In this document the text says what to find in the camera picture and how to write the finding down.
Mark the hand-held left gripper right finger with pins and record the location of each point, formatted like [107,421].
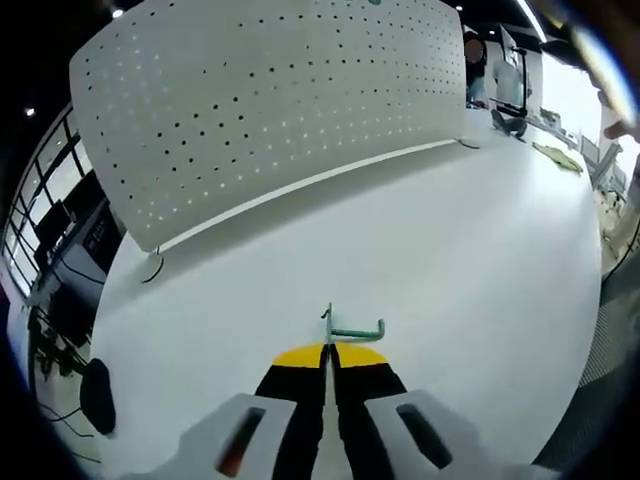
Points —
[430,440]

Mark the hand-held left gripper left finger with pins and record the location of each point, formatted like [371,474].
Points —
[235,440]

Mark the white perforated mounting plate panel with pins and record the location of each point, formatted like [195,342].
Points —
[275,125]

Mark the person's right hand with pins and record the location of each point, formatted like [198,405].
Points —
[620,130]

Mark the black oval pad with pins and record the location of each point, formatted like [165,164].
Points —
[98,395]

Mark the dark equipment cabinet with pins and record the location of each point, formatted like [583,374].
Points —
[95,240]

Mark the pale green cloth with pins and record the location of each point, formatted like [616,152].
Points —
[557,157]

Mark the black headset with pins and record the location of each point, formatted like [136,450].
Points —
[500,122]

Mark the monitor with black stand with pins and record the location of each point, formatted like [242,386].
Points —
[525,75]

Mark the linear ceiling light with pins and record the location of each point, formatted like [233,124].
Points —
[532,20]

